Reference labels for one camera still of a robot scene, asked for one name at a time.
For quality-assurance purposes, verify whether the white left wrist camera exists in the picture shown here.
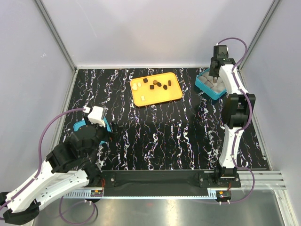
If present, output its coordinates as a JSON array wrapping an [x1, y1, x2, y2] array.
[[87, 106, 106, 127]]

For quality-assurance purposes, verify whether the purple floor cable left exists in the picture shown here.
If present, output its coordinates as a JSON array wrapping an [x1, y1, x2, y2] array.
[[57, 195, 98, 224]]

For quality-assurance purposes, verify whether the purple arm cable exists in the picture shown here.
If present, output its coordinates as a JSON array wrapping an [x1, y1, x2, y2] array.
[[0, 107, 90, 212], [215, 37, 257, 170]]

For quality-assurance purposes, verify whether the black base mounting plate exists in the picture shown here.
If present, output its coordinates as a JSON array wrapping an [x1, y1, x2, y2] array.
[[102, 170, 241, 199]]

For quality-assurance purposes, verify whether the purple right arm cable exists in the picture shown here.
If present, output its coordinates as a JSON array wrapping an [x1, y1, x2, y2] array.
[[215, 37, 257, 170]]

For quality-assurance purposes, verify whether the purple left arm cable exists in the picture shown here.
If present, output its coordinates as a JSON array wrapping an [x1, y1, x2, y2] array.
[[0, 107, 90, 212]]

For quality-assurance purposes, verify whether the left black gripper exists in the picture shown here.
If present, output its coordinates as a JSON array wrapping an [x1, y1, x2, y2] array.
[[84, 114, 123, 158]]

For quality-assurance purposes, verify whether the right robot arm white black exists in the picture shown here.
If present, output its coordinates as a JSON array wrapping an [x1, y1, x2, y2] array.
[[209, 45, 256, 187]]

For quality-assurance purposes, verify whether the orange plastic tray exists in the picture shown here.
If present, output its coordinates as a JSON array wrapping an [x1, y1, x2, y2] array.
[[130, 72, 183, 107]]

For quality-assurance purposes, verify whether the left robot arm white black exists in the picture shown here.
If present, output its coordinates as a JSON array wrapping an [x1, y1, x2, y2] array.
[[0, 124, 117, 226]]

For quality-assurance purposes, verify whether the teal box lid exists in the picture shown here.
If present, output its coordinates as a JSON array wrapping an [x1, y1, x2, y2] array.
[[73, 117, 112, 132]]

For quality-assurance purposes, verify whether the teal chocolate box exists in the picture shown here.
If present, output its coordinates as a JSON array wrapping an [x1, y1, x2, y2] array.
[[195, 68, 226, 100]]

